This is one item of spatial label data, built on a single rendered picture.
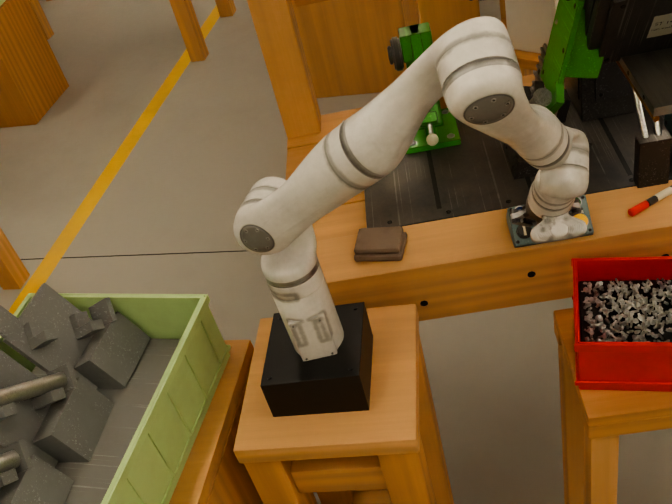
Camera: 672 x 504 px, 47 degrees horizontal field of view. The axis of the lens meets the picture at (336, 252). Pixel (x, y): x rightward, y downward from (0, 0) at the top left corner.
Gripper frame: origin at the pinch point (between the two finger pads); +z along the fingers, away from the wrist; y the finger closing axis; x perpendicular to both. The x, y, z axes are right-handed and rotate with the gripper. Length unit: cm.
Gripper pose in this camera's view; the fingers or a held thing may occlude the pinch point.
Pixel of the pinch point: (540, 222)
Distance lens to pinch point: 150.8
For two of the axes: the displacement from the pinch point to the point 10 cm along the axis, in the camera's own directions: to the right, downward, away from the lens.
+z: 1.4, 2.4, 9.6
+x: 1.3, 9.6, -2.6
